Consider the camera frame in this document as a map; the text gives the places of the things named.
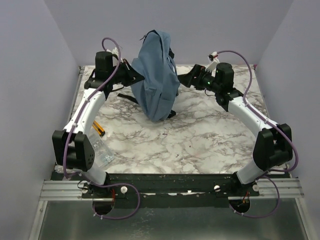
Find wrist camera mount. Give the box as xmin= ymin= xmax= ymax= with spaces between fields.
xmin=205 ymin=51 xmax=220 ymax=73
xmin=106 ymin=46 xmax=119 ymax=60

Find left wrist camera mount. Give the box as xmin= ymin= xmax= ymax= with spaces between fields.
xmin=106 ymin=46 xmax=119 ymax=60

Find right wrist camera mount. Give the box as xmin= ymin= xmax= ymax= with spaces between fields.
xmin=205 ymin=51 xmax=220 ymax=73

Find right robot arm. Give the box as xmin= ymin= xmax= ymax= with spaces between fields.
xmin=178 ymin=62 xmax=293 ymax=196

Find aluminium frame rail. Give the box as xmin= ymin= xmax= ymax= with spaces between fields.
xmin=28 ymin=65 xmax=305 ymax=240

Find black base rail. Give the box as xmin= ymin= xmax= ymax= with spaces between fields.
xmin=41 ymin=173 xmax=259 ymax=213

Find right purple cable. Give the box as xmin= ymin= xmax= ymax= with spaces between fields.
xmin=216 ymin=49 xmax=300 ymax=218

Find blue backpack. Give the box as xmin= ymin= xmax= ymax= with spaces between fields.
xmin=117 ymin=30 xmax=180 ymax=122

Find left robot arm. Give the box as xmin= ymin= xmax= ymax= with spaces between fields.
xmin=52 ymin=51 xmax=145 ymax=198

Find clear plastic box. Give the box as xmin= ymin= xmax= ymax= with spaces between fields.
xmin=88 ymin=128 xmax=115 ymax=168

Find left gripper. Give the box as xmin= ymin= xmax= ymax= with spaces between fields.
xmin=109 ymin=59 xmax=146 ymax=88

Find yellow utility knife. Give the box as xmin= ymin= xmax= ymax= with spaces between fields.
xmin=92 ymin=120 xmax=106 ymax=137

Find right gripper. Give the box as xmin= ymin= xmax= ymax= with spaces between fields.
xmin=177 ymin=64 xmax=221 ymax=94

